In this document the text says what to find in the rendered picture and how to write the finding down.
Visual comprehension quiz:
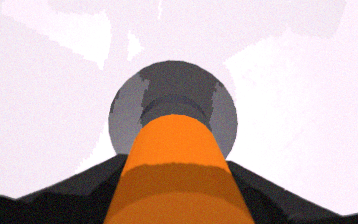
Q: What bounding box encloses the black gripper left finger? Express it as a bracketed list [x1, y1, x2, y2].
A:
[0, 153, 129, 224]

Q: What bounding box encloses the orange knob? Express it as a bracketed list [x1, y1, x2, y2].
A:
[104, 114, 254, 224]

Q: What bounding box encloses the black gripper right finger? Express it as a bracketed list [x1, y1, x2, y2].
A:
[225, 160, 358, 224]

